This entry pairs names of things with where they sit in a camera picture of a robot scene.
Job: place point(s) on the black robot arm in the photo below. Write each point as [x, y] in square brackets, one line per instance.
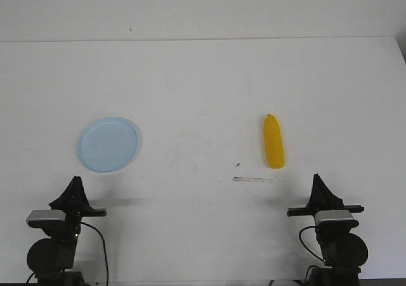
[343, 253]
[51, 259]

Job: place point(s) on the white object at bottom edge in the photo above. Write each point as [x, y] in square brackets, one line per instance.
[284, 283]

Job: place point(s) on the yellow corn cob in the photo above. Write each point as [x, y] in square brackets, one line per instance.
[273, 144]

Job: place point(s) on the light blue round plate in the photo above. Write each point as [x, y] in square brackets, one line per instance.
[108, 144]

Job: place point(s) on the clear tape strip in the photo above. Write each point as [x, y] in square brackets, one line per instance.
[252, 180]

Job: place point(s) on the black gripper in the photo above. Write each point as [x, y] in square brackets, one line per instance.
[321, 194]
[67, 200]

